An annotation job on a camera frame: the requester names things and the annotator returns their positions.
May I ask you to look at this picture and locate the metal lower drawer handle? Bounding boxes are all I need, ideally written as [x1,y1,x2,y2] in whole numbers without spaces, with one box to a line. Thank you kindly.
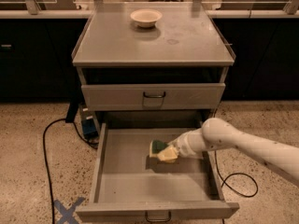
[145,211,172,223]

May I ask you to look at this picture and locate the black cable on right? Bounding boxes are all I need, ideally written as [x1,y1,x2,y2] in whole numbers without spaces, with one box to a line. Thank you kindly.
[212,109,260,199]

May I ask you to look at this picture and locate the metal upper drawer handle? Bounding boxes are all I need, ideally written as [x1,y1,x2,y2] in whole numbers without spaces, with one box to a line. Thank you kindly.
[143,91,166,99]

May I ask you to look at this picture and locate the grey drawer cabinet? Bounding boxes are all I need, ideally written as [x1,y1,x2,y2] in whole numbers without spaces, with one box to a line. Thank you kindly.
[73,3,235,129]

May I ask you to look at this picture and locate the blue tape cross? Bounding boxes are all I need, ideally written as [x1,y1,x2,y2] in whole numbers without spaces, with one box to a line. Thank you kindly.
[54,197,85,224]

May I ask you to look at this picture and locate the white ceramic bowl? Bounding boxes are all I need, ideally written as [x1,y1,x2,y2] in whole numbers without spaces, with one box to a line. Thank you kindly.
[130,9,163,28]

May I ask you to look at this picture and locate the dark lab bench cabinets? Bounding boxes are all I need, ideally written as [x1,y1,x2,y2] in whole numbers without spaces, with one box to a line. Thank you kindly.
[1,15,299,101]

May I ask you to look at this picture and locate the black cable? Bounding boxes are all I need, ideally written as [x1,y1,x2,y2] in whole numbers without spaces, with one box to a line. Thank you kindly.
[212,109,260,199]
[42,118,100,224]

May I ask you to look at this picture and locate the black cable on left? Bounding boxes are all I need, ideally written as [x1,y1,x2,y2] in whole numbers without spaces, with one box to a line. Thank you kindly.
[42,118,100,224]

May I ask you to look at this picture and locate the closed grey upper drawer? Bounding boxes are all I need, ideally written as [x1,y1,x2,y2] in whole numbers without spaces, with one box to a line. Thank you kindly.
[81,83,225,111]

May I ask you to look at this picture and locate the blue power box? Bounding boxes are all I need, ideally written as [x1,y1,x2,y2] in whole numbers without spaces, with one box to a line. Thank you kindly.
[79,105,98,140]

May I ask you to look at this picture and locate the open grey bottom drawer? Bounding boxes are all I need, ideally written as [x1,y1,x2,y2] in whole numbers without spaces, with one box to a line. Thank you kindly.
[76,124,239,222]

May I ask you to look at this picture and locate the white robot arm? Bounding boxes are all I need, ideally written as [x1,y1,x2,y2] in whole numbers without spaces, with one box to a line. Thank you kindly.
[149,118,299,186]

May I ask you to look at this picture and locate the metal drawer handle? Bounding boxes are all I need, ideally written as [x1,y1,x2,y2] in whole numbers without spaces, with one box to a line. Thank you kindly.
[143,91,166,99]
[145,211,172,223]

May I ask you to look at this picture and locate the green and yellow sponge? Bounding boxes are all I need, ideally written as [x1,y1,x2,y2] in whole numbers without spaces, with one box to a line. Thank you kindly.
[149,140,167,158]

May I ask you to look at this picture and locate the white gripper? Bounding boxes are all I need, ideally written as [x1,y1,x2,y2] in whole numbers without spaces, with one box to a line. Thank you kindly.
[157,131,205,163]

